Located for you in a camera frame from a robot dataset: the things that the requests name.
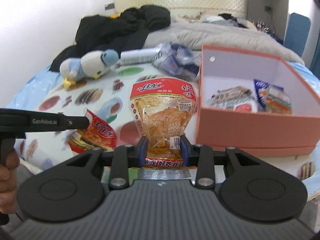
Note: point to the green silver snack packet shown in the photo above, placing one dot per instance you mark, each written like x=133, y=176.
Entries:
x=120, y=173

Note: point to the grey wall socket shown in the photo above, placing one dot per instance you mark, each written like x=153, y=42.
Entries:
x=109, y=5

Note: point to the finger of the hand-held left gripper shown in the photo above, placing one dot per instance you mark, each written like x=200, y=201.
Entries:
x=75, y=123

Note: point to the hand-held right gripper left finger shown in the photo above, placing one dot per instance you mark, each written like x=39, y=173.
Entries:
x=142, y=150

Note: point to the person's left hand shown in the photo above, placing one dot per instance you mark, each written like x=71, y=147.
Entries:
x=8, y=190

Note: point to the white cylindrical bottle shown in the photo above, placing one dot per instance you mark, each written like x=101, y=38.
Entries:
x=138, y=56

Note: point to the white red snack packet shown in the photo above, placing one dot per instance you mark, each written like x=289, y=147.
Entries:
x=232, y=100

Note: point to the large red-top snack bag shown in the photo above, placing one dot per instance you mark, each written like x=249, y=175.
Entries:
x=162, y=110

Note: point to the blue transparent plastic bag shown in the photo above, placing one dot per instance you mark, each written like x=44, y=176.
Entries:
x=177, y=60

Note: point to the blue white plush penguin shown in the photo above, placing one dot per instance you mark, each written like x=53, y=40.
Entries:
x=87, y=63

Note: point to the blue chair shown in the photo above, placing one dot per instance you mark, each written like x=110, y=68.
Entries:
x=297, y=37

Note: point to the green red striped snack packet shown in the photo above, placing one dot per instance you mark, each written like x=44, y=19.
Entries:
x=278, y=100

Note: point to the grey bedside cabinet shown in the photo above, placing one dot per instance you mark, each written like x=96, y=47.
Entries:
x=267, y=5

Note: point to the cream padded headboard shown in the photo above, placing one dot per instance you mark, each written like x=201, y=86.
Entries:
x=180, y=1

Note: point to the row of small bottles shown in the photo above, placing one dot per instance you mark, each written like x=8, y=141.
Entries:
x=262, y=26

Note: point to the food-print tablecloth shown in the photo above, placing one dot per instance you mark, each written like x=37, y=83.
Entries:
x=120, y=85

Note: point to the grey quilt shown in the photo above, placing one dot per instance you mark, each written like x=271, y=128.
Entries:
x=225, y=36

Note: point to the pink cardboard box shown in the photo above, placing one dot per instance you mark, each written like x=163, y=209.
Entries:
x=250, y=130

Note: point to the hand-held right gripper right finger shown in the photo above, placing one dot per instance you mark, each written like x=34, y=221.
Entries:
x=184, y=148

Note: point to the black wall plug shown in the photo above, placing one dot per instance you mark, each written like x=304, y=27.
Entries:
x=268, y=8

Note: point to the black jacket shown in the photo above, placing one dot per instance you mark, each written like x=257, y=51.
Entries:
x=120, y=30

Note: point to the blue star bedsheet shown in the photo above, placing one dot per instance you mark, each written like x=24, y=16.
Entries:
x=310, y=85

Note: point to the red bowl-print snack packet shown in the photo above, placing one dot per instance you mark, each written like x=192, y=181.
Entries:
x=97, y=135

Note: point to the yellow cloth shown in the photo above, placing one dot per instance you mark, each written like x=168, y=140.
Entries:
x=114, y=16

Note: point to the black clothing on bed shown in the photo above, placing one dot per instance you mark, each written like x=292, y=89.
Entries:
x=228, y=18

